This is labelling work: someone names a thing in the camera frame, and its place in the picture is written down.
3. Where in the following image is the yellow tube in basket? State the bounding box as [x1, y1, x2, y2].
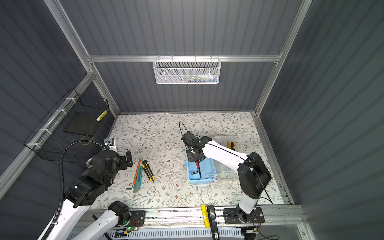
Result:
[96, 110, 109, 122]

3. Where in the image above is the yellow utility knife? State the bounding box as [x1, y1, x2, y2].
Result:
[142, 160, 155, 183]

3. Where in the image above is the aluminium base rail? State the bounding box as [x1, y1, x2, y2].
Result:
[80, 205, 301, 229]

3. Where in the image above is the yellow marker on rail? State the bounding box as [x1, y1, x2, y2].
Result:
[201, 205, 210, 228]

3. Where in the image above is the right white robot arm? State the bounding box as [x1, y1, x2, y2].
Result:
[182, 135, 272, 223]

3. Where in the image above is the black handle tool on rail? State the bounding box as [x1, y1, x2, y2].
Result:
[207, 205, 220, 240]

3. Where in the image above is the orange handled tool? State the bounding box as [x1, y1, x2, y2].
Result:
[126, 157, 142, 190]

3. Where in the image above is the black hex key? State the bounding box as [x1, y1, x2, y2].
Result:
[191, 168, 202, 178]

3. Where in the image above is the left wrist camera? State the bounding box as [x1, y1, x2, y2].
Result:
[104, 138, 117, 152]

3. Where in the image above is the yellow black screwdriver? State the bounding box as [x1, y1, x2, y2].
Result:
[227, 141, 236, 151]

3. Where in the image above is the teal handled tool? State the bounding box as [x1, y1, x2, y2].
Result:
[134, 167, 143, 193]

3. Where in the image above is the black wire basket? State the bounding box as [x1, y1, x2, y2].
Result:
[24, 92, 114, 164]

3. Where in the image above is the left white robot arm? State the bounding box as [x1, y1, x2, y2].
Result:
[39, 142, 133, 240]

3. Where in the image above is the white wire mesh basket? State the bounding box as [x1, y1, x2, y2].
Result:
[153, 60, 222, 85]

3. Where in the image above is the light blue toolbox base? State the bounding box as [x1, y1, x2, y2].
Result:
[186, 158, 216, 185]

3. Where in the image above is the black foam pad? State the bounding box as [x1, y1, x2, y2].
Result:
[63, 112, 101, 137]

